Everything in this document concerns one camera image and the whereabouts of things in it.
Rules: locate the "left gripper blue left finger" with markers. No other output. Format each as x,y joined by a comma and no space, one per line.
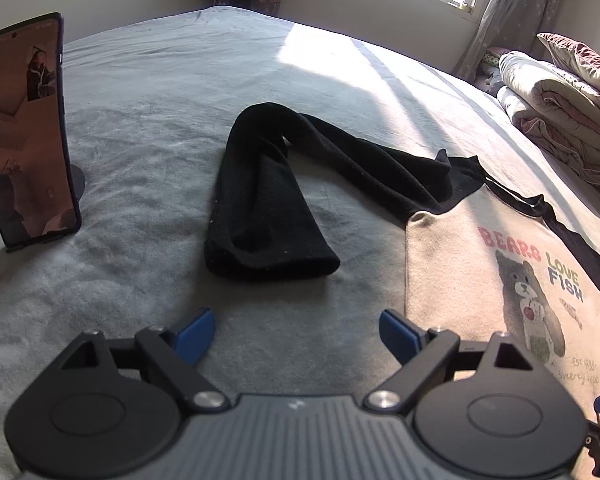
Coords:
166,358

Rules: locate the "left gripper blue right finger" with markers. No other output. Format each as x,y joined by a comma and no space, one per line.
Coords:
428,358

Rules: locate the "beige bear sweatshirt black sleeves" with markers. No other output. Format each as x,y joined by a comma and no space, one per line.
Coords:
313,232

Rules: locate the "smartphone on stand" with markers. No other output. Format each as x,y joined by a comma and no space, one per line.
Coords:
40,188

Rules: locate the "grey bed sheet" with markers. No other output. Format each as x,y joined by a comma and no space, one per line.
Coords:
148,109

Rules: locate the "folded beige quilt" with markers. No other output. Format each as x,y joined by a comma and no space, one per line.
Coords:
558,111

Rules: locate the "maroon pillow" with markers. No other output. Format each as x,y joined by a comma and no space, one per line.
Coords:
573,56

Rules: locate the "grey curtain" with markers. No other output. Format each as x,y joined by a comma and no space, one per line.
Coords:
511,24

